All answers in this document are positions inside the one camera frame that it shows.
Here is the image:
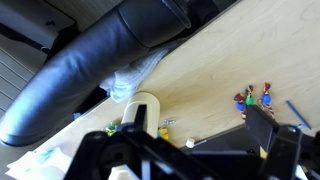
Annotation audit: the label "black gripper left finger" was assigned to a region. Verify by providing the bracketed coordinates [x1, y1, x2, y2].
[63, 104, 215, 180]

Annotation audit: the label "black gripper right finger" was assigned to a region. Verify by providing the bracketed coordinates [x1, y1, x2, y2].
[244, 104, 320, 180]

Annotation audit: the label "small yellow object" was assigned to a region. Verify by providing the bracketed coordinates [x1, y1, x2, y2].
[157, 127, 170, 141]

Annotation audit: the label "blue pen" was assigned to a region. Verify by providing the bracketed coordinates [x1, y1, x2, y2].
[285, 100, 313, 131]

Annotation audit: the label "small metal clip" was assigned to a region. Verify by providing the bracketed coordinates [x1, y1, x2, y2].
[162, 117, 176, 127]

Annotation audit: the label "cream water bottle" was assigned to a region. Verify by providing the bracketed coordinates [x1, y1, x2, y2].
[109, 91, 162, 180]

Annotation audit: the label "small white cap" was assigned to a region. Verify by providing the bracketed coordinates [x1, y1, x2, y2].
[185, 137, 196, 149]

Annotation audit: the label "colourful bead toy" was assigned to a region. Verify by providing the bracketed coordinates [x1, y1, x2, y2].
[233, 82, 276, 120]

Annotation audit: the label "black chair back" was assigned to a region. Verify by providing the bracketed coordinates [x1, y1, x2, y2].
[0, 0, 193, 148]

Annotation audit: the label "white papers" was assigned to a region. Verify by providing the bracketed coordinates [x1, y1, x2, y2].
[4, 146, 74, 180]

